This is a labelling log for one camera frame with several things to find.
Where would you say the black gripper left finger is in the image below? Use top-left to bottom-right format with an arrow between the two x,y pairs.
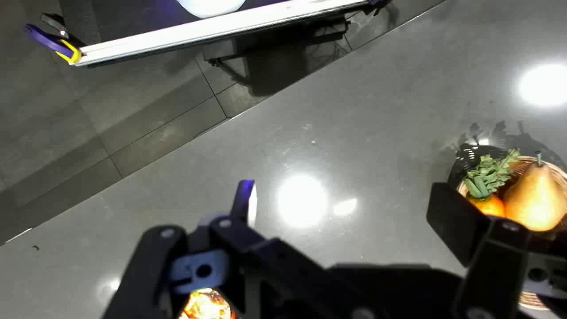
105,179 -> 369,319

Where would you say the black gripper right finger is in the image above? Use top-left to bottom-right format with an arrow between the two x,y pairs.
427,183 -> 567,319

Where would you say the tan pear-shaped toy fruit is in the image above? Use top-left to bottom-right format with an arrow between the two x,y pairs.
502,154 -> 567,234

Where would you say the toy carrot with green top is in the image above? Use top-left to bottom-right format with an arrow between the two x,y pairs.
459,149 -> 523,220

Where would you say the woven wicker basket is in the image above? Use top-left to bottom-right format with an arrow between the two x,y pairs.
449,142 -> 567,236

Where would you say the purple yellow clamp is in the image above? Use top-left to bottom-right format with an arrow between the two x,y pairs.
25,23 -> 85,67

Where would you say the white board on stand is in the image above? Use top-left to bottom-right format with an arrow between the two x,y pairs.
70,0 -> 392,69

